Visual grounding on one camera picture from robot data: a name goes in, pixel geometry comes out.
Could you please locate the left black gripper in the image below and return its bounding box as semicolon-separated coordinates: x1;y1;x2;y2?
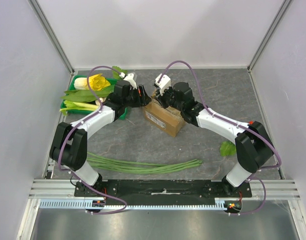
123;84;152;108

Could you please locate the brown cardboard express box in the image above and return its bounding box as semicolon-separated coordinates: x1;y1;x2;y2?
142;99;186;137

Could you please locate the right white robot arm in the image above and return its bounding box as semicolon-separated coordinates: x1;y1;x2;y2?
154;82;274;197

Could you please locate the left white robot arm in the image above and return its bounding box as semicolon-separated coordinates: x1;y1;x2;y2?
49;80;151;197

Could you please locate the green plastic tray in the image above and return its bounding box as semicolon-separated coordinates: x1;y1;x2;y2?
60;73;118;116

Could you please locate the green leaf behind tray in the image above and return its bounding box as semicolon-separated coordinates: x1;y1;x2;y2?
112;65;128;80

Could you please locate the white mushroom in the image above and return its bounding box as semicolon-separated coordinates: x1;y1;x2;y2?
95;97;106;106

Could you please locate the yellow napa cabbage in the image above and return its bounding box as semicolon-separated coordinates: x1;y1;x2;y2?
73;73;111;91

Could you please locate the green leafy vegetable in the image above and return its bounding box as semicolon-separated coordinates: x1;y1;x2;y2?
61;85;115;103

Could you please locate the green bok choy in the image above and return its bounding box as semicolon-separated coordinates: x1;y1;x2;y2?
59;100;98;116

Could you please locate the green lettuce leaf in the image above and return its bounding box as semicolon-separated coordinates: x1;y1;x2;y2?
220;141;237;157

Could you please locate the green long beans bunch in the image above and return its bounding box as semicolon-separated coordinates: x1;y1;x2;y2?
87;152;203;175

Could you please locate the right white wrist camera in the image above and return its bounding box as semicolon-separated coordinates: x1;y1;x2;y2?
154;74;171;96

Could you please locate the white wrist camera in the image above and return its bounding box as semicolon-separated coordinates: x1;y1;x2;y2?
119;72;137;89
154;74;171;96

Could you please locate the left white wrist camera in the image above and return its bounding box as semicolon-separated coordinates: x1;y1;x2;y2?
119;72;137;89

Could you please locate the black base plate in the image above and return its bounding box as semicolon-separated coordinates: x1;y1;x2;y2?
74;179;252;202

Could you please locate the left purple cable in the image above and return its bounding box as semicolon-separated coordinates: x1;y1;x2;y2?
57;65;128;215

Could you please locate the purple cable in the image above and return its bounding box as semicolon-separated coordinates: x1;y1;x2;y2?
162;60;283;216
57;65;128;215

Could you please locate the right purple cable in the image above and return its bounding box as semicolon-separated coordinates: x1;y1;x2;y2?
162;60;283;216

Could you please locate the white slotted cable duct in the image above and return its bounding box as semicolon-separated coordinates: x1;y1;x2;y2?
39;199;236;211

